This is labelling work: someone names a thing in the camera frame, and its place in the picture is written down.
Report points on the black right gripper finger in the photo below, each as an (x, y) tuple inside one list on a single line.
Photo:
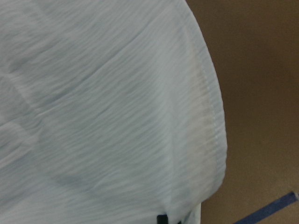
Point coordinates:
[(162, 219)]

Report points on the light blue button-up shirt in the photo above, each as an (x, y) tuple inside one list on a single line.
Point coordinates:
[(110, 113)]

